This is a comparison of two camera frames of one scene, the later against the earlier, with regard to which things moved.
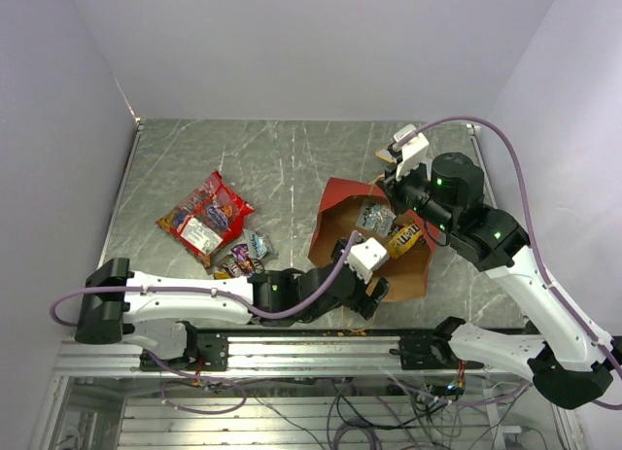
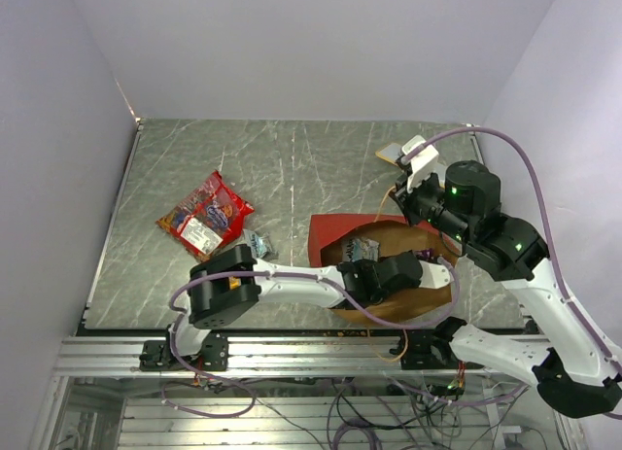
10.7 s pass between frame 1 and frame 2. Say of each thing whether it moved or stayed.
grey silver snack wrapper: stayed
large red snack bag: stayed
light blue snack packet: moved
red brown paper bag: moved
